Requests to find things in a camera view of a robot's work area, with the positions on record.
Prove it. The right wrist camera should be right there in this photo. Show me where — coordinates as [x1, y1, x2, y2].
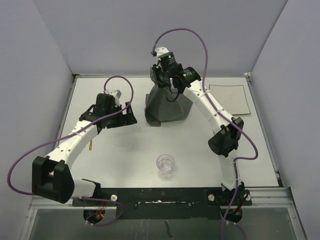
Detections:
[150, 46, 170, 59]

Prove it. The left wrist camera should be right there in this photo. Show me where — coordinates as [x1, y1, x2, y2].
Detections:
[103, 89, 122, 99]

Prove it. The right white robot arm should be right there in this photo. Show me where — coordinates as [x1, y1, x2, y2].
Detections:
[150, 47, 244, 205]

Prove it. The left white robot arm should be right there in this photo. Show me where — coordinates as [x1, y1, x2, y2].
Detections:
[31, 90, 138, 206]

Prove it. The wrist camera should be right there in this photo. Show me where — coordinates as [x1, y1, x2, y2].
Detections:
[103, 89, 122, 99]
[150, 46, 170, 59]

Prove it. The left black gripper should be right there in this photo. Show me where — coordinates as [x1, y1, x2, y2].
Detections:
[106, 102, 137, 129]

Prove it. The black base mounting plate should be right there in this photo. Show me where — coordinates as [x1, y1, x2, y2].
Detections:
[72, 186, 252, 222]

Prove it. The white square plate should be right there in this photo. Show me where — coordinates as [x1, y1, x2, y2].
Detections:
[209, 84, 251, 116]

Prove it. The grey cloth placemat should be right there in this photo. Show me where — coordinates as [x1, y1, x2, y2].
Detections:
[144, 68, 193, 127]

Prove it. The clear plastic cup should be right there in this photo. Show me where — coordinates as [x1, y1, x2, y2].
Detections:
[156, 154, 175, 179]

